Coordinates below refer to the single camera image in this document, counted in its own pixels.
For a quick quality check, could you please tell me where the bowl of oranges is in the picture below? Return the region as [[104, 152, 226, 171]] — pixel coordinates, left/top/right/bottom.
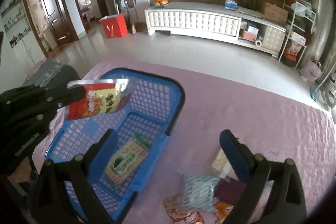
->
[[153, 0, 169, 6]]

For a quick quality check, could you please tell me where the blue plastic basket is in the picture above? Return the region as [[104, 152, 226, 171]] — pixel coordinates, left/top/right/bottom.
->
[[45, 68, 185, 223]]

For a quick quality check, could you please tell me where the green label cracker pack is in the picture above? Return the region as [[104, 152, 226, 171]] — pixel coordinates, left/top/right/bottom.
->
[[105, 132, 151, 185]]

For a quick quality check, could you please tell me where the white metal shelf rack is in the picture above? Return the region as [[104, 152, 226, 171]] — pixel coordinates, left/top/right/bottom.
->
[[278, 0, 317, 69]]

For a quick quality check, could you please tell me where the pink shopping bag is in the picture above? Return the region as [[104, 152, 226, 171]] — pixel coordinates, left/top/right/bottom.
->
[[299, 59, 322, 84]]

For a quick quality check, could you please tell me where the white cracker pack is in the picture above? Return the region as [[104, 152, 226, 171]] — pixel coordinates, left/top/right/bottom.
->
[[211, 149, 233, 178]]

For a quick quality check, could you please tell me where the brown wooden door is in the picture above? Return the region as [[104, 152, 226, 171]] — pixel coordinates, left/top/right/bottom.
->
[[41, 0, 72, 46]]

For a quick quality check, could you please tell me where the red small snack packet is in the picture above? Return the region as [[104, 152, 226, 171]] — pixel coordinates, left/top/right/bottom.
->
[[162, 194, 205, 224]]

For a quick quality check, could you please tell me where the orange snack bag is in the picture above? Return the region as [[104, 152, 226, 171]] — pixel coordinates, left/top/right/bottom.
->
[[214, 201, 234, 224]]

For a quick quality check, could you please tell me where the light blue striped snack bag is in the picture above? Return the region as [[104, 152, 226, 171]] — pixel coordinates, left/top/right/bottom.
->
[[178, 173, 221, 211]]

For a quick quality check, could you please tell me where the cardboard box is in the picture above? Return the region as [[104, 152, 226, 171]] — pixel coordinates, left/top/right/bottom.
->
[[260, 2, 288, 26]]

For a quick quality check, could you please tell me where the white TV cabinet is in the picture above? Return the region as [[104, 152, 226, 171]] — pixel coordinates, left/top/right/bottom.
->
[[145, 2, 286, 57]]

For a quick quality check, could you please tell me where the maroon snack packet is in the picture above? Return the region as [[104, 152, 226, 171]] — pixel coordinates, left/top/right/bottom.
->
[[214, 177, 246, 205]]

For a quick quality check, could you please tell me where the tall silver air conditioner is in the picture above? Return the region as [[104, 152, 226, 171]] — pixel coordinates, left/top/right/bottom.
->
[[305, 0, 334, 61]]

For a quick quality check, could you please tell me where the red paper bag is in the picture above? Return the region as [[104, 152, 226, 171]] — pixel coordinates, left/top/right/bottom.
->
[[100, 13, 128, 38]]

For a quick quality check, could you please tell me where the dark sofa with lace cover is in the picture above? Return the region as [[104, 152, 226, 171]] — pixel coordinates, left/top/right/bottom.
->
[[22, 59, 80, 89]]

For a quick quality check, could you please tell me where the blue tissue box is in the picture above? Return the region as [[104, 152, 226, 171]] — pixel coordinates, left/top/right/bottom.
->
[[224, 0, 238, 10]]

